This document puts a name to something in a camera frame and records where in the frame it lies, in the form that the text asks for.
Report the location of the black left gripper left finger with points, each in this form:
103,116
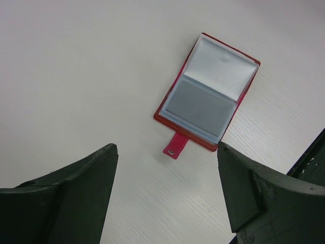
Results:
68,205

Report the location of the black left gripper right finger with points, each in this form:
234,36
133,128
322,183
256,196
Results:
266,206

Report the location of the grey credit card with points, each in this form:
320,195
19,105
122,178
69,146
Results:
200,109

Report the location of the red leather card holder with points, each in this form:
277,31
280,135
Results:
222,68

